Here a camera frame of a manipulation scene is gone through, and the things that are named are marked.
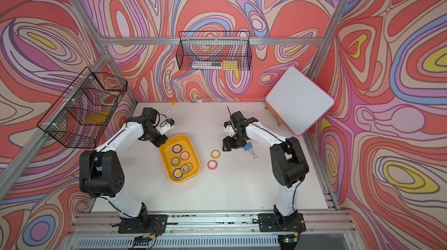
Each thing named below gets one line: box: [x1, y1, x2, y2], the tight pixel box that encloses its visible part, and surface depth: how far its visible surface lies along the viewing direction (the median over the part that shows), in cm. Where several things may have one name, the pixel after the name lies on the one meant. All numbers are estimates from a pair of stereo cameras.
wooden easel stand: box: [264, 101, 286, 127], surface depth 108 cm
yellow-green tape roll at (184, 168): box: [180, 165, 190, 174], surface depth 88 cm
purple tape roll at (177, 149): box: [172, 144, 183, 155], surface depth 95 cm
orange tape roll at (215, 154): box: [210, 149, 222, 160], surface depth 97 cm
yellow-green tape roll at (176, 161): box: [171, 156, 182, 167], surface depth 91 cm
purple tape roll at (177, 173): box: [172, 168, 184, 180], surface depth 88 cm
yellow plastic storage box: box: [158, 133, 201, 184], surface depth 92 cm
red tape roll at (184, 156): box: [180, 151, 190, 162], surface depth 93 cm
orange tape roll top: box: [184, 162, 194, 173], surface depth 90 cm
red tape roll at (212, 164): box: [207, 159, 218, 171], surface depth 93 cm
